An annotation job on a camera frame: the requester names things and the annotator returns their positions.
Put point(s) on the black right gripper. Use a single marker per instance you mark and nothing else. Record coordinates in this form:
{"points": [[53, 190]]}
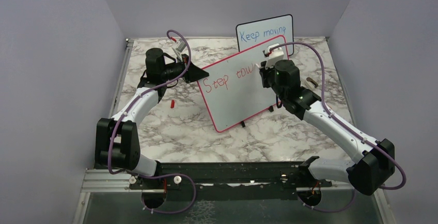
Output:
{"points": [[264, 72]]}

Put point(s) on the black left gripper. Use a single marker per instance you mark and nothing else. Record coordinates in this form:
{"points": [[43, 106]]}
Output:
{"points": [[194, 74]]}

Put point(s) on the red framed whiteboard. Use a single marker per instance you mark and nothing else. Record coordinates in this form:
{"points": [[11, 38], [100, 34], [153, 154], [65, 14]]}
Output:
{"points": [[233, 91]]}

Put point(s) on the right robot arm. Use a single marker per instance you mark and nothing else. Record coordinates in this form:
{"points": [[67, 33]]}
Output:
{"points": [[370, 161]]}

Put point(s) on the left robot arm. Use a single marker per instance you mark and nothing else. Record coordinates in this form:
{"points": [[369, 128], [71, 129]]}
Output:
{"points": [[117, 141]]}

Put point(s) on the small whiteboard eraser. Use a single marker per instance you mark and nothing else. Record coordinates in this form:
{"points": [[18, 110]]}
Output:
{"points": [[311, 83]]}

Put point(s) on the black framed written whiteboard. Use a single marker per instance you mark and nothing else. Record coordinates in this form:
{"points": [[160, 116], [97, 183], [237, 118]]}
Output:
{"points": [[251, 33]]}

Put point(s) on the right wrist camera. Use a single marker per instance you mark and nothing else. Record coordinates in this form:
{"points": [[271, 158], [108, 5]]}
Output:
{"points": [[273, 54]]}

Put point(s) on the black aluminium base frame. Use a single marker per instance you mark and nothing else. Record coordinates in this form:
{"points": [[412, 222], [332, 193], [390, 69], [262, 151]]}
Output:
{"points": [[272, 192]]}

